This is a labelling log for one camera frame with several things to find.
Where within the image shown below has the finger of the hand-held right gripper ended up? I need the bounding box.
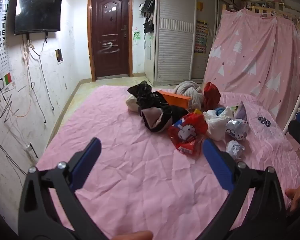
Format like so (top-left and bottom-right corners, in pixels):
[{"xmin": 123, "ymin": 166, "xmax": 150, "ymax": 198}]
[{"xmin": 288, "ymin": 112, "xmax": 300, "ymax": 160}]

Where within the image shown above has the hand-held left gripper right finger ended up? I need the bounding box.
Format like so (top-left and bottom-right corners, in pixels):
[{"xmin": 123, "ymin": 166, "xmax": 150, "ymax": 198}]
[{"xmin": 202, "ymin": 138, "xmax": 288, "ymax": 240}]

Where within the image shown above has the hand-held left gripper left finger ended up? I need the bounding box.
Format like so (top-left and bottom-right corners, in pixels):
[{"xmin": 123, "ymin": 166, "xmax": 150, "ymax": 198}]
[{"xmin": 17, "ymin": 137, "xmax": 111, "ymax": 240}]

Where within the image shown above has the white plastic bag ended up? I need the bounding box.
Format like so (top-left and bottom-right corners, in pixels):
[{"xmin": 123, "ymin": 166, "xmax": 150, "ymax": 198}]
[{"xmin": 202, "ymin": 106, "xmax": 234, "ymax": 141}]

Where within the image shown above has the silver cartoon packet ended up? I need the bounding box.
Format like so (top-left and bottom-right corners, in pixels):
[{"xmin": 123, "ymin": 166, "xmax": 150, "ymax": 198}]
[{"xmin": 225, "ymin": 119, "xmax": 249, "ymax": 142}]

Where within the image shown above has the red cartoon plastic bag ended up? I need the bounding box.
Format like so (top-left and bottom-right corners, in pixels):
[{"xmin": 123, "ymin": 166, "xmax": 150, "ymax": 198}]
[{"xmin": 168, "ymin": 112, "xmax": 208, "ymax": 155}]

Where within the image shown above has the purple packet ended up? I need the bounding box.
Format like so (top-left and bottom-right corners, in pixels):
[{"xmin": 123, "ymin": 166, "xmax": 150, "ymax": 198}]
[{"xmin": 234, "ymin": 101, "xmax": 248, "ymax": 120}]

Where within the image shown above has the red sock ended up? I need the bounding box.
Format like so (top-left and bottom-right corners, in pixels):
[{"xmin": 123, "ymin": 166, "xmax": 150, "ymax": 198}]
[{"xmin": 203, "ymin": 82, "xmax": 221, "ymax": 112}]

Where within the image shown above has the white cloth ball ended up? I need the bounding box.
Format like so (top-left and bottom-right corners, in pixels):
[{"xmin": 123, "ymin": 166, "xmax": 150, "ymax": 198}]
[{"xmin": 126, "ymin": 94, "xmax": 142, "ymax": 112}]

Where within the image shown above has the orange box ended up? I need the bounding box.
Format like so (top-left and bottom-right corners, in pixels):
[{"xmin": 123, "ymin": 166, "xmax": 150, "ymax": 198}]
[{"xmin": 156, "ymin": 90, "xmax": 192, "ymax": 111}]

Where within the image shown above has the grey yarn ball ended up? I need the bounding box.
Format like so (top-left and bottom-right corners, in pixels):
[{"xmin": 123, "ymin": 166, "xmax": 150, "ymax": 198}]
[{"xmin": 173, "ymin": 81, "xmax": 205, "ymax": 110}]

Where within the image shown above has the black and pink cloth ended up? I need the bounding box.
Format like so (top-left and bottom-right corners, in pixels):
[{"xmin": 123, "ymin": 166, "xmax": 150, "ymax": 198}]
[{"xmin": 140, "ymin": 105, "xmax": 188, "ymax": 133}]

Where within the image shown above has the black cloth pile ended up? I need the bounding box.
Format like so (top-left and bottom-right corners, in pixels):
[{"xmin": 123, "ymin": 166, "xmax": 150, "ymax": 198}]
[{"xmin": 127, "ymin": 81, "xmax": 188, "ymax": 120}]

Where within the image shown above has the person's right hand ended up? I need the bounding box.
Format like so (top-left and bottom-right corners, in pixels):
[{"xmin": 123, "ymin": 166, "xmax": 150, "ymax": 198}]
[{"xmin": 285, "ymin": 179, "xmax": 300, "ymax": 213}]

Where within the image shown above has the person's left hand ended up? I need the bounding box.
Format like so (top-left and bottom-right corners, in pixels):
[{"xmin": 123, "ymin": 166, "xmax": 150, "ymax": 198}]
[{"xmin": 114, "ymin": 231, "xmax": 153, "ymax": 240}]

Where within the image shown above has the white metal chair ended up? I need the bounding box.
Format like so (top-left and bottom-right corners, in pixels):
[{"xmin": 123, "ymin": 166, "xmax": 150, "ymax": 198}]
[{"xmin": 282, "ymin": 94, "xmax": 300, "ymax": 135}]

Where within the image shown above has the pink tablecloth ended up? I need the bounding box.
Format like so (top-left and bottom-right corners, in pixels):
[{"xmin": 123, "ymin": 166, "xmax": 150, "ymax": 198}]
[{"xmin": 36, "ymin": 85, "xmax": 300, "ymax": 240}]

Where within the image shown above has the pink tree-print hanging sheet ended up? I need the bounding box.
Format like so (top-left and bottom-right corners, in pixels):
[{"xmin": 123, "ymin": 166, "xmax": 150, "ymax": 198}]
[{"xmin": 202, "ymin": 7, "xmax": 300, "ymax": 130}]

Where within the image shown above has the dark brown wooden door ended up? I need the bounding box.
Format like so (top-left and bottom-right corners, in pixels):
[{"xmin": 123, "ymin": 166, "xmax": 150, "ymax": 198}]
[{"xmin": 87, "ymin": 0, "xmax": 134, "ymax": 82}]

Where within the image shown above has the colourful grid poster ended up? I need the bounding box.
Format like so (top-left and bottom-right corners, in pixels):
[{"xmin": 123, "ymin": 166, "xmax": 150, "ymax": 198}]
[{"xmin": 194, "ymin": 20, "xmax": 209, "ymax": 54}]

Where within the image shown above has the white slatted wardrobe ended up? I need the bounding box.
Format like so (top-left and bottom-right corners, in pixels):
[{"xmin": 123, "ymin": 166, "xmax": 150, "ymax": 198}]
[{"xmin": 144, "ymin": 0, "xmax": 240, "ymax": 87}]

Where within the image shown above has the black handbag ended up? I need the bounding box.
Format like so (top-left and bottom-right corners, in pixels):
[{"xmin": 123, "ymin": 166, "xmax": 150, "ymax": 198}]
[
  {"xmin": 142, "ymin": 0, "xmax": 156, "ymax": 13},
  {"xmin": 143, "ymin": 20, "xmax": 155, "ymax": 34}
]

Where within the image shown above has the black wall cable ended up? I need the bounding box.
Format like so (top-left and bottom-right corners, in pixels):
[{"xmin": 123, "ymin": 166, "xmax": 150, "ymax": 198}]
[{"xmin": 32, "ymin": 36, "xmax": 55, "ymax": 124}]

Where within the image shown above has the wooden bed frame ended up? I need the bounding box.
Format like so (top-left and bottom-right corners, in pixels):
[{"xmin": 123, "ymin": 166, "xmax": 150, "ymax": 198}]
[{"xmin": 241, "ymin": 0, "xmax": 300, "ymax": 38}]

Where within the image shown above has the eye chart wall poster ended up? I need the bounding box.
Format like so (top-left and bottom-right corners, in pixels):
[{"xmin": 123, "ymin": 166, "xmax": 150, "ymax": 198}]
[{"xmin": 0, "ymin": 0, "xmax": 14, "ymax": 85}]

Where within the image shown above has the black wall television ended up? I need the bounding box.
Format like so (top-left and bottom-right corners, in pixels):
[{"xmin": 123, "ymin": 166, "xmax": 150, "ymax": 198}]
[{"xmin": 14, "ymin": 0, "xmax": 63, "ymax": 36}]

